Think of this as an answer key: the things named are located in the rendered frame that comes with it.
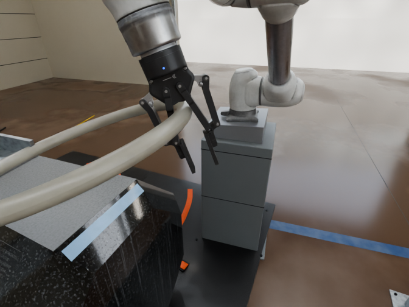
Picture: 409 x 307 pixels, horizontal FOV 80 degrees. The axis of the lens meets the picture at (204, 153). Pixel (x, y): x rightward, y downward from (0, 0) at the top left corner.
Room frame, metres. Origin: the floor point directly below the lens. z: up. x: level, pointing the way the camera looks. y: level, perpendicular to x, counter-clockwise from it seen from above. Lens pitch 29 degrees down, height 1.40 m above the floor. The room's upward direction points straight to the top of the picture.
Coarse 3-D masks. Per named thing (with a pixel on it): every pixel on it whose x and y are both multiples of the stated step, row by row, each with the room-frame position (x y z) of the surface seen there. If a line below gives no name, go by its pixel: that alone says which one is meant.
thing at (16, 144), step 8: (0, 136) 0.58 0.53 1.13; (8, 136) 0.57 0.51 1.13; (16, 136) 0.57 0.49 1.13; (0, 144) 0.58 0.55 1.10; (8, 144) 0.57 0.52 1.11; (16, 144) 0.56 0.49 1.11; (24, 144) 0.56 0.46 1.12; (32, 144) 0.56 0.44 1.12; (0, 152) 0.56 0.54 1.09; (8, 152) 0.57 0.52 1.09; (0, 176) 0.46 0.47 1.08
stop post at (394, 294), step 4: (392, 292) 0.84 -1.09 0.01; (396, 292) 0.84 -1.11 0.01; (392, 296) 0.82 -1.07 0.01; (396, 296) 0.82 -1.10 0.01; (400, 296) 0.82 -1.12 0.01; (404, 296) 0.82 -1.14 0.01; (408, 296) 0.82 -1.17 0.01; (392, 300) 0.80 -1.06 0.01; (396, 300) 0.80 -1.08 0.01; (400, 300) 0.80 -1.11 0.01; (404, 300) 0.80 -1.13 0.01; (408, 300) 0.77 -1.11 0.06; (392, 304) 0.78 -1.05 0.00; (396, 304) 0.78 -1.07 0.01; (400, 304) 0.78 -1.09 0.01; (404, 304) 0.78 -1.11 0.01; (408, 304) 0.76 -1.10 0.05
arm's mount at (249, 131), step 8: (264, 112) 1.43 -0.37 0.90; (224, 120) 1.33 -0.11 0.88; (264, 120) 1.30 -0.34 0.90; (216, 128) 1.27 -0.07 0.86; (224, 128) 1.26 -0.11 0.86; (232, 128) 1.24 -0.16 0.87; (240, 128) 1.23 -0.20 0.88; (248, 128) 1.22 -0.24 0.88; (256, 128) 1.20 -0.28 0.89; (264, 128) 1.28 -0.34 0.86; (216, 136) 1.27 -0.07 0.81; (224, 136) 1.26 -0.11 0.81; (232, 136) 1.24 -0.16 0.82; (240, 136) 1.23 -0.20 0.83; (248, 136) 1.22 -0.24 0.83; (256, 136) 1.20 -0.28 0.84
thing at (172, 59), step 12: (180, 48) 0.44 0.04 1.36; (144, 60) 0.41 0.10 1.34; (156, 60) 0.41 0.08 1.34; (168, 60) 0.41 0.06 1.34; (180, 60) 0.42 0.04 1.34; (144, 72) 0.42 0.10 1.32; (156, 72) 0.41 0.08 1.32; (168, 72) 0.41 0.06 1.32; (180, 72) 0.43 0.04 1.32; (192, 72) 0.45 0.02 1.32; (156, 84) 0.43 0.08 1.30; (168, 84) 0.43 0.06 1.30; (192, 84) 0.44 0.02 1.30; (156, 96) 0.43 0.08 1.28; (180, 96) 0.43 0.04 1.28
